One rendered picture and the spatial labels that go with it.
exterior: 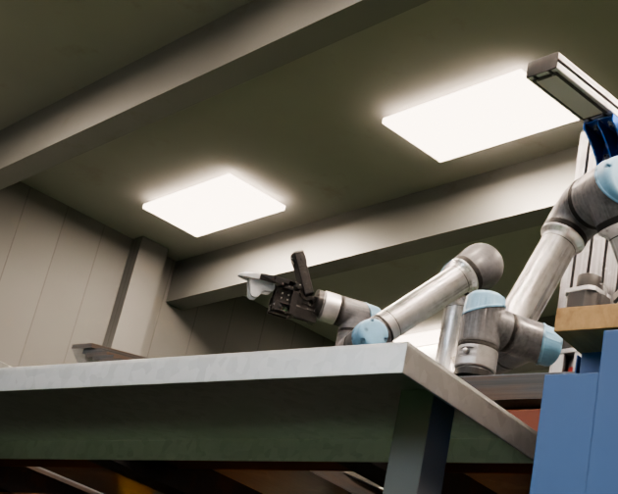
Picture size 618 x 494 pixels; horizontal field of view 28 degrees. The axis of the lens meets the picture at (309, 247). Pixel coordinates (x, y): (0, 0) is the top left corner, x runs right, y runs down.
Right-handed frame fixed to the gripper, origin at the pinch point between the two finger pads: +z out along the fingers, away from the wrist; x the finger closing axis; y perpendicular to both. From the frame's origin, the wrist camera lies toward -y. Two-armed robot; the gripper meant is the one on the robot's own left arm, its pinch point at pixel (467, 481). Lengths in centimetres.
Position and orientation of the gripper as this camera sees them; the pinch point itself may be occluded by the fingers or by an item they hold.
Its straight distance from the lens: 218.1
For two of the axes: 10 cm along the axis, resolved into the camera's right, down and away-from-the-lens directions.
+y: -7.8, 1.0, 6.2
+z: -2.0, 9.0, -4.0
